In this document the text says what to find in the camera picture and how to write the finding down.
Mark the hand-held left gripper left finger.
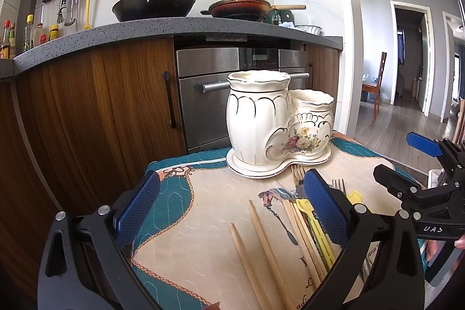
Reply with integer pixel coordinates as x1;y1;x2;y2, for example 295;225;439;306
38;170;162;310

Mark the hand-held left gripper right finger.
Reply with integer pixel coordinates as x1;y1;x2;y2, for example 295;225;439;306
298;169;425;310

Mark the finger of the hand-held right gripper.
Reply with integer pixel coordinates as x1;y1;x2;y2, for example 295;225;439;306
373;165;460;212
406;132;465;184

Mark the white floral ceramic utensil holder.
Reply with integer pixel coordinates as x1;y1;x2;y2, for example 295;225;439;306
226;70;335;180

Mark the white plastic box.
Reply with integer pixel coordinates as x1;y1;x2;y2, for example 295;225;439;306
428;169;449;189

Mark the printed quilted mat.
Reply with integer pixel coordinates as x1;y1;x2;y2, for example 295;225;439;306
129;130;429;310

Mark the wooden chair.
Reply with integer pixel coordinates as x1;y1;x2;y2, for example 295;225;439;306
373;51;387;120

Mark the wooden dining table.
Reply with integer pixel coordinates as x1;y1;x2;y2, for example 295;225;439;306
361;79;380;103

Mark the stainless steel oven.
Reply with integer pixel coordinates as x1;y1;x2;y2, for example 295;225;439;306
175;46;309;155

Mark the white bowl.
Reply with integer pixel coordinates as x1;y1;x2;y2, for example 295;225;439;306
294;25;323;36

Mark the grey speckled countertop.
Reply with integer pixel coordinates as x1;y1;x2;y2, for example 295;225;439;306
0;17;344;78

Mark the red label bottle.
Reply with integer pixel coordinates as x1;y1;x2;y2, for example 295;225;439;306
34;23;47;47

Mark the yellow cap oil bottle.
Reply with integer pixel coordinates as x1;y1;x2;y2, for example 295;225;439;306
22;15;35;53

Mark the yellow spatula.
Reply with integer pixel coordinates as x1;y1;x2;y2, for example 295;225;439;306
83;0;93;31

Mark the metal peeler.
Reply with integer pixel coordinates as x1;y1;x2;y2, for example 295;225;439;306
56;0;69;24

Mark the red frying pan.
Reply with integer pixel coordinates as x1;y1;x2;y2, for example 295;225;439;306
201;0;306;22

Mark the white door frame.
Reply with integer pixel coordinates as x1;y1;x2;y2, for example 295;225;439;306
441;11;465;122
390;1;434;116

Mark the black cabinet handle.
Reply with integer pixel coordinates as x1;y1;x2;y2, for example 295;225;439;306
162;71;177;130

